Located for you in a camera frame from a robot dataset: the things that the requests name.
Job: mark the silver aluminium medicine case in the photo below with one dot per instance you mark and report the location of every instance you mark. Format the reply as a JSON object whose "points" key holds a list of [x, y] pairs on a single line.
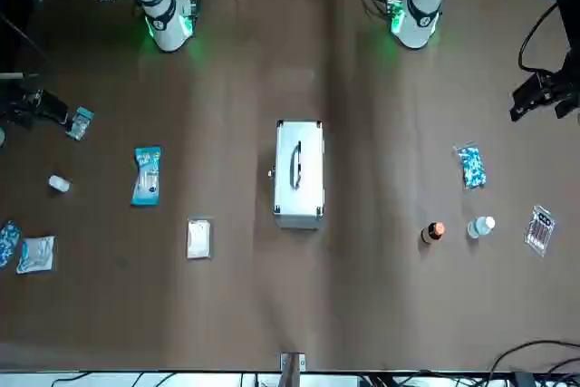
{"points": [[312, 169]]}

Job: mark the white gauze packet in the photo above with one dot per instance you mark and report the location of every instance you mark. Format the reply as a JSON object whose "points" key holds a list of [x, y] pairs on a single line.
{"points": [[199, 239]]}

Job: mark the blue cotton swab packet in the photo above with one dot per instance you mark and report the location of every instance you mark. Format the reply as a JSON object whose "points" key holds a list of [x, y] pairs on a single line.
{"points": [[146, 178]]}

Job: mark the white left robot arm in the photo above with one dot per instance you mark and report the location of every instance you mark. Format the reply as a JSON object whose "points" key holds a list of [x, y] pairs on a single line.
{"points": [[421, 20]]}

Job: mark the brown bottle orange cap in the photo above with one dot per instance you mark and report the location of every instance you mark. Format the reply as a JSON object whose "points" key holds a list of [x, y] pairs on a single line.
{"points": [[432, 232]]}

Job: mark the blue white capsule bag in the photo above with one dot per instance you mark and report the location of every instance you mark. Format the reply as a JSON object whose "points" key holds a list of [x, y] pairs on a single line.
{"points": [[472, 167], [8, 244]]}

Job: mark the clear bottle white cap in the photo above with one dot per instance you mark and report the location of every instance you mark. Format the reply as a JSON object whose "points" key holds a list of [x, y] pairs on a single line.
{"points": [[480, 226]]}

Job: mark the small teal packet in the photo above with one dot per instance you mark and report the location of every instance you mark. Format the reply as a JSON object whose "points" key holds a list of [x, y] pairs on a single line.
{"points": [[80, 123]]}

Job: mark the small white pill bottle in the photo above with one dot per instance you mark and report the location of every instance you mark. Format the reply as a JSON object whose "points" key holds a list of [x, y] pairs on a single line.
{"points": [[60, 183]]}

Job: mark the clear packet of vials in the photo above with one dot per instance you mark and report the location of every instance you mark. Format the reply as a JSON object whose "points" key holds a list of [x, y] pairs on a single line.
{"points": [[539, 229]]}

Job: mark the white blue mask packet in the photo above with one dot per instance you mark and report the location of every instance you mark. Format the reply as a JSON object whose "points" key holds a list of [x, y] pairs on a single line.
{"points": [[36, 254]]}

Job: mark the aluminium camera post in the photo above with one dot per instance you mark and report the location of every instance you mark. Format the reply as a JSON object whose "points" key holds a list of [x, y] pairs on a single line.
{"points": [[292, 369]]}

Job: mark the black camera stand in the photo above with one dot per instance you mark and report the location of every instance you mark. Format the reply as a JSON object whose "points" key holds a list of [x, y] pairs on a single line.
{"points": [[31, 106], [557, 88]]}

